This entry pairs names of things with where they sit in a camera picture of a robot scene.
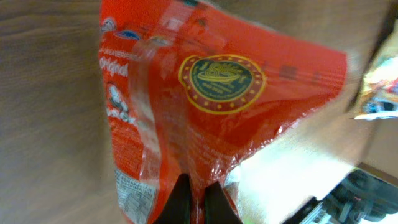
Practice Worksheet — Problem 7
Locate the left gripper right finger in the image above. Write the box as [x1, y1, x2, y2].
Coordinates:
[205, 182, 242, 224]

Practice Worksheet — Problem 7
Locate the yellow snack bag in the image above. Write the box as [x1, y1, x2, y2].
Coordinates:
[354, 30, 397, 120]

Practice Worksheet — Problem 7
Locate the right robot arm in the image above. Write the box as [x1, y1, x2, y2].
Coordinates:
[284, 169, 397, 224]

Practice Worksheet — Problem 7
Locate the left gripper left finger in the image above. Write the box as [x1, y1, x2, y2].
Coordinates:
[154, 174, 192, 224]

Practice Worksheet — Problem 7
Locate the red candy bag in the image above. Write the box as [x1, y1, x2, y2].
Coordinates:
[99, 0, 347, 223]

